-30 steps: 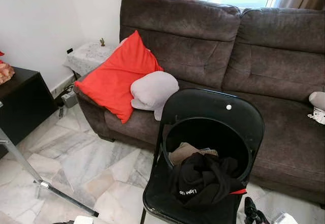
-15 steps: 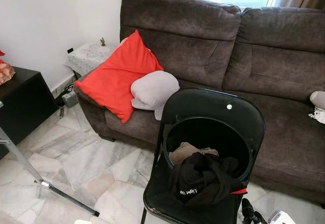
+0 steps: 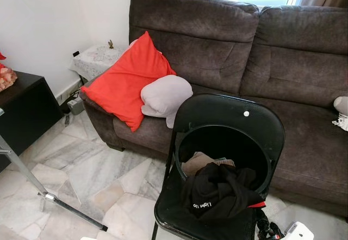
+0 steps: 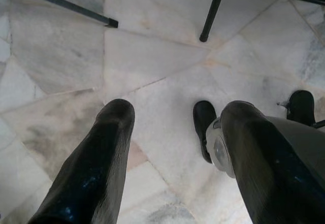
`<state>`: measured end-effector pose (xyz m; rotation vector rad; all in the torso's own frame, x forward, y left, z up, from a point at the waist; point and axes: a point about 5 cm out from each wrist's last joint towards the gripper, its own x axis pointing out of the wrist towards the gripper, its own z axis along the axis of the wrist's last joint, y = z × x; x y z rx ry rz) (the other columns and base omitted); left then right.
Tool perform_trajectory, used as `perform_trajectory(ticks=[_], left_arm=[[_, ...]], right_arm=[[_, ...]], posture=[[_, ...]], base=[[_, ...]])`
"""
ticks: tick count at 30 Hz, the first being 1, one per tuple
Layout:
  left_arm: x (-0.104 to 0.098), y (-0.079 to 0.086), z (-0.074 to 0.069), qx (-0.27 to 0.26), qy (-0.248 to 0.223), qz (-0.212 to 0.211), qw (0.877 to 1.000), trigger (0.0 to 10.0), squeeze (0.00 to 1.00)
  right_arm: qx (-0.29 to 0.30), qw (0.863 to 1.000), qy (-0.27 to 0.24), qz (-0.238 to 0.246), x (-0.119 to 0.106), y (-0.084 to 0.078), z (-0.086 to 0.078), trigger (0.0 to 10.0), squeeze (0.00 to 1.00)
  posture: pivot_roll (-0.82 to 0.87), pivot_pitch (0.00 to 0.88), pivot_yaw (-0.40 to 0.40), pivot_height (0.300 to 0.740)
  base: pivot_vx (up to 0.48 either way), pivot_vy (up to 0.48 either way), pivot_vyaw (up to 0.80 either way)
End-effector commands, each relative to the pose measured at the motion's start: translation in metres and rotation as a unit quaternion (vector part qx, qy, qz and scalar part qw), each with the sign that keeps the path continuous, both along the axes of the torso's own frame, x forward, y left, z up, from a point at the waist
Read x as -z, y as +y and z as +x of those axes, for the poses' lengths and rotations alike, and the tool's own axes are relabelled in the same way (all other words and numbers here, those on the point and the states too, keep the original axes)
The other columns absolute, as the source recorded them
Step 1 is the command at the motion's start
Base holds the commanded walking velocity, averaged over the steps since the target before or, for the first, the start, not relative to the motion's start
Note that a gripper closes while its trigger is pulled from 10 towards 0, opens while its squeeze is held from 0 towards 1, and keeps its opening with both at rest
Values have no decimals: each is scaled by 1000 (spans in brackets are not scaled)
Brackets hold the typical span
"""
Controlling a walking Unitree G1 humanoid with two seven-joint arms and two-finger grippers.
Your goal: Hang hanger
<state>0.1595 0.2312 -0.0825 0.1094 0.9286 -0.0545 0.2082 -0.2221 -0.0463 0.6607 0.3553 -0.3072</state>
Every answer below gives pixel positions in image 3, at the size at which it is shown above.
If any long black TV console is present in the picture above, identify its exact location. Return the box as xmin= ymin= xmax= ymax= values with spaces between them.
xmin=0 ymin=71 xmax=65 ymax=173

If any beige garment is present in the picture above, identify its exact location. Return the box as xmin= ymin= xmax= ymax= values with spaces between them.
xmin=181 ymin=152 xmax=236 ymax=177

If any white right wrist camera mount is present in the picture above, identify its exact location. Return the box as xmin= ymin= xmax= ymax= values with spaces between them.
xmin=283 ymin=222 xmax=315 ymax=240

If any red laughing Buddha statue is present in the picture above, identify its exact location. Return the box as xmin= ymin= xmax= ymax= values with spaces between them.
xmin=0 ymin=51 xmax=18 ymax=93

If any silver metal clothes rack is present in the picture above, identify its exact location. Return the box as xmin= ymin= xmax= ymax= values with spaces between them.
xmin=0 ymin=108 xmax=109 ymax=233

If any red square cushion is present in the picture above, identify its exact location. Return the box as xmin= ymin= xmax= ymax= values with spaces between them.
xmin=80 ymin=31 xmax=177 ymax=133

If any light grey pillow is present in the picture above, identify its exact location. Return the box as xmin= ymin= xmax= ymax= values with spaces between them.
xmin=140 ymin=75 xmax=194 ymax=130

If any black folding chair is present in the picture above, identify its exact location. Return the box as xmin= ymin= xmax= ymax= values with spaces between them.
xmin=152 ymin=93 xmax=287 ymax=240

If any dark brown fabric sofa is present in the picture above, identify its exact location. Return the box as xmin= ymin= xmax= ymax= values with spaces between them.
xmin=80 ymin=0 xmax=348 ymax=217

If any side table with lace cloth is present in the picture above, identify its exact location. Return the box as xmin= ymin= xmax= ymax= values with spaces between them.
xmin=69 ymin=43 xmax=132 ymax=83

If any black shirt with red trim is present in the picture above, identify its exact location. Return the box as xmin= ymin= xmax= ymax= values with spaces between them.
xmin=181 ymin=162 xmax=268 ymax=222

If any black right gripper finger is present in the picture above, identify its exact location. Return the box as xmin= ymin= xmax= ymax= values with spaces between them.
xmin=256 ymin=210 xmax=271 ymax=239

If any grey power strip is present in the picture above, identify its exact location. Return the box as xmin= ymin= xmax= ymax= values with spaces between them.
xmin=67 ymin=97 xmax=85 ymax=116

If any grey and white plush toy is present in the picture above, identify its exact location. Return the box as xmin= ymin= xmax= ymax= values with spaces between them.
xmin=333 ymin=96 xmax=348 ymax=132

